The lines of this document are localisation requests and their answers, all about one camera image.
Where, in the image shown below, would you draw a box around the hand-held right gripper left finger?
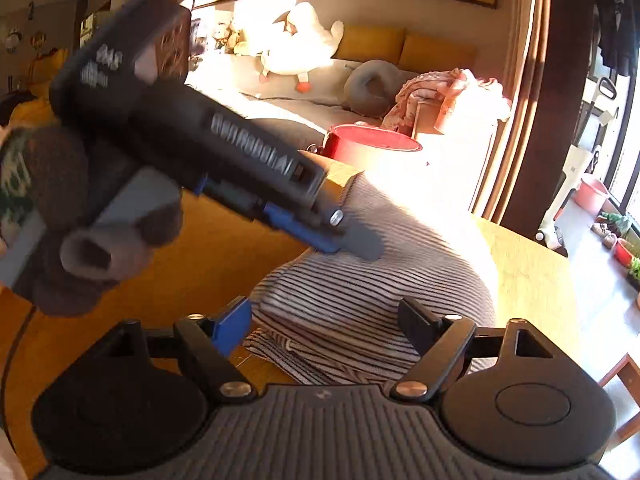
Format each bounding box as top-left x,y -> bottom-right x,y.
95,296 -> 253,403

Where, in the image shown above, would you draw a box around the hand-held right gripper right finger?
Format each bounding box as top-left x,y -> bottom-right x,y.
390,297 -> 553,403

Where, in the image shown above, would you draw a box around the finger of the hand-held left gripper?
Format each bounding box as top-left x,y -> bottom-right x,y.
192,174 -> 386,263

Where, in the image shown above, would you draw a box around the grey striped shirt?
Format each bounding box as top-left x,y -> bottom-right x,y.
242,167 -> 501,386

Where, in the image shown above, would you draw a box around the person's left forearm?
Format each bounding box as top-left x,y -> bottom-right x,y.
0,127 -> 38,246

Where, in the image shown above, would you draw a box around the dark hanging clothes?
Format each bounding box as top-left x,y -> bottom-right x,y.
592,0 -> 640,78

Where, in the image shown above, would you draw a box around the person's left hand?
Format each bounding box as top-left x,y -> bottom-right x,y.
10,124 -> 184,317

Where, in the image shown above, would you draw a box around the small brown plush toy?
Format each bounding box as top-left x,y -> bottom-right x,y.
212,22 -> 243,56

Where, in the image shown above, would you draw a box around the red plastic basin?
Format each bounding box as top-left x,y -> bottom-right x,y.
320,124 -> 423,166

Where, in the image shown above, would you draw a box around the grey sofa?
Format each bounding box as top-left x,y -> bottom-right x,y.
185,52 -> 481,151

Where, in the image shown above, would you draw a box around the yellow plush toy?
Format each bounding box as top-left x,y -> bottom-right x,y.
22,49 -> 68,128

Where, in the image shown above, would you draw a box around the white goose plush toy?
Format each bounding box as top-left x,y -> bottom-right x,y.
232,2 -> 346,93

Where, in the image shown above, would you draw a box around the grey neck pillow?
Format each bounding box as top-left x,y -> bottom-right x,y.
342,59 -> 416,115

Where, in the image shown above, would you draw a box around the white cabinet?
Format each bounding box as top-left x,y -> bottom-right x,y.
412,102 -> 501,216

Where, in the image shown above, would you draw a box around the yellow cushion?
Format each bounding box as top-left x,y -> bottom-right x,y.
332,25 -> 407,63
398,34 -> 478,73

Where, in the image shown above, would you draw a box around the white vacuum cleaner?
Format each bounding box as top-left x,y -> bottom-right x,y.
535,145 -> 603,251

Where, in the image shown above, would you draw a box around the pink blanket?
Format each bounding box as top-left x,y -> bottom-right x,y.
382,67 -> 513,136

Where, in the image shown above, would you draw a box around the wooden stool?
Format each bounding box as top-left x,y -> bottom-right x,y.
597,352 -> 640,446

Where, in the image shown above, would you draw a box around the pink bucket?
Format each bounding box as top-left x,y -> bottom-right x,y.
574,174 -> 612,216

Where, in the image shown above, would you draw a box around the red flower pot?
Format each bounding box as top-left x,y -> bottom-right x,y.
612,237 -> 636,267

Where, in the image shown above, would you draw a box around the black cable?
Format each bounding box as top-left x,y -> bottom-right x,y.
0,305 -> 38,431

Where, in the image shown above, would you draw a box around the wooden sliding door frame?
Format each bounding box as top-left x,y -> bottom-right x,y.
470,0 -> 596,241

